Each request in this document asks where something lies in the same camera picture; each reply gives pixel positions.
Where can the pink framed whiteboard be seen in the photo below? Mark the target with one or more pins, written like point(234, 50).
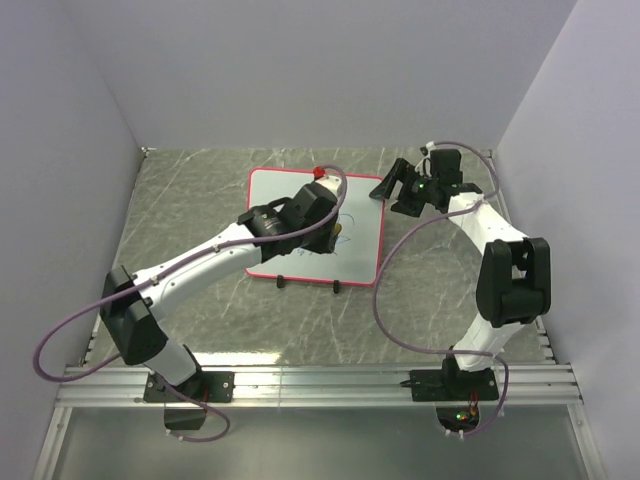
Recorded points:
point(355, 260)

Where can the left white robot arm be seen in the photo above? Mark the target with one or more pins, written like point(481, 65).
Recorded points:
point(136, 303)

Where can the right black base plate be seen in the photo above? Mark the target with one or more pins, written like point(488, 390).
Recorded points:
point(438, 386)

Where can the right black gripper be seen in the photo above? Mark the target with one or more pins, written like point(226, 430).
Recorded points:
point(400, 171)

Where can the aluminium front rail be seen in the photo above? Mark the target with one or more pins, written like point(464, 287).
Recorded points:
point(348, 386)

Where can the aluminium rail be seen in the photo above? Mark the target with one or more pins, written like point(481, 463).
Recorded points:
point(542, 330)
point(348, 386)

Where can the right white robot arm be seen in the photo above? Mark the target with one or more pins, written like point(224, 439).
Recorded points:
point(468, 207)

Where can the aluminium right side rail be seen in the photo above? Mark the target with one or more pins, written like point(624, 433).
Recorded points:
point(542, 330)

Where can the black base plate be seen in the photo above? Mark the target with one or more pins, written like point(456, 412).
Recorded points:
point(438, 386)
point(204, 386)

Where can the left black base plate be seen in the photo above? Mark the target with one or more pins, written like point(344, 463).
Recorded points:
point(204, 386)

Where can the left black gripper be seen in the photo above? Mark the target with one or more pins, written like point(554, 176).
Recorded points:
point(324, 247)

